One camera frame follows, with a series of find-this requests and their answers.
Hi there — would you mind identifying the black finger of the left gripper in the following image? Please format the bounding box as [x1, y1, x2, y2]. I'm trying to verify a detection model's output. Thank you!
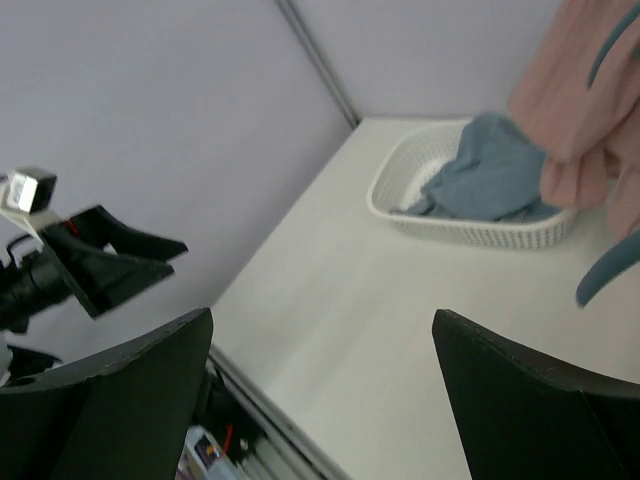
[42, 222, 174, 318]

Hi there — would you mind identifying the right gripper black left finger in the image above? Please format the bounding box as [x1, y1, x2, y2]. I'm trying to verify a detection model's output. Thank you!
[1, 308, 213, 479]

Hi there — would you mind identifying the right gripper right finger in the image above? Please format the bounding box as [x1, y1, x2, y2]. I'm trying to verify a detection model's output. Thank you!
[432, 309, 639, 479]

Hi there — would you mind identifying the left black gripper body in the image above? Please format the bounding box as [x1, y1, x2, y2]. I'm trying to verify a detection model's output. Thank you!
[1, 239, 71, 330]

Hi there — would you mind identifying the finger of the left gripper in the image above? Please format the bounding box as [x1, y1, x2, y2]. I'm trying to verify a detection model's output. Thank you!
[69, 205, 188, 262]

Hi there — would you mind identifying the teal hanger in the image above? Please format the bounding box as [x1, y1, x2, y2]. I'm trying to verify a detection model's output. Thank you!
[575, 230, 639, 308]
[586, 2, 639, 89]

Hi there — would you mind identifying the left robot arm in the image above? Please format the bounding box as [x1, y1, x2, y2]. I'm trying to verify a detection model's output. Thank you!
[1, 205, 188, 385]

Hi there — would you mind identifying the pink ruffled skirt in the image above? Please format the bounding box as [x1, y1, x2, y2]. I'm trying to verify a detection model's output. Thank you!
[508, 1, 639, 238]

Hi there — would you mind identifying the teal empty hanger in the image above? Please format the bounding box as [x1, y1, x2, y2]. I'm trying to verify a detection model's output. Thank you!
[586, 2, 639, 89]

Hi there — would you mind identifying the blue grey cloth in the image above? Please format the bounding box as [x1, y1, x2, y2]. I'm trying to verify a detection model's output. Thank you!
[392, 112, 561, 223]

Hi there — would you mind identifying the white plastic basket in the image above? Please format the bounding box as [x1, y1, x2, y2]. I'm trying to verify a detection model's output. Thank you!
[366, 118, 578, 250]

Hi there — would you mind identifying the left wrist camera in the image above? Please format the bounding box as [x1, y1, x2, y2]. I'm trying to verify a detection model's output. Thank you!
[1, 167, 60, 239]

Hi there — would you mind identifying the aluminium mounting rail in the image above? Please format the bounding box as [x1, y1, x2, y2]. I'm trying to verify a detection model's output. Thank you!
[209, 346, 350, 480]

